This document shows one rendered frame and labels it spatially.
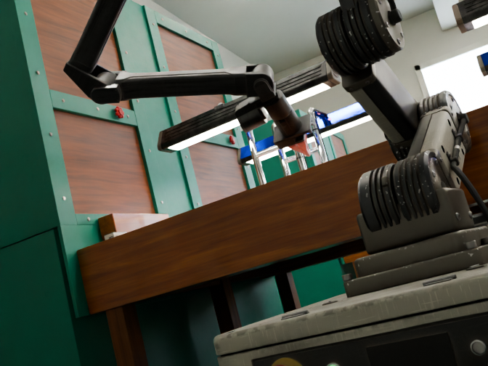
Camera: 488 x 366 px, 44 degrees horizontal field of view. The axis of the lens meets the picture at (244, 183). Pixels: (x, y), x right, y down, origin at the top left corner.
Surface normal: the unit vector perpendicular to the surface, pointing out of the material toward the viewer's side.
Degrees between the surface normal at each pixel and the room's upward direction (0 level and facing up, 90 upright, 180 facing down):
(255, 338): 90
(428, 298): 89
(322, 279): 90
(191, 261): 90
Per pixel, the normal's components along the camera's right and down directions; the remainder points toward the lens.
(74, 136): 0.85, -0.31
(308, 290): -0.40, -0.07
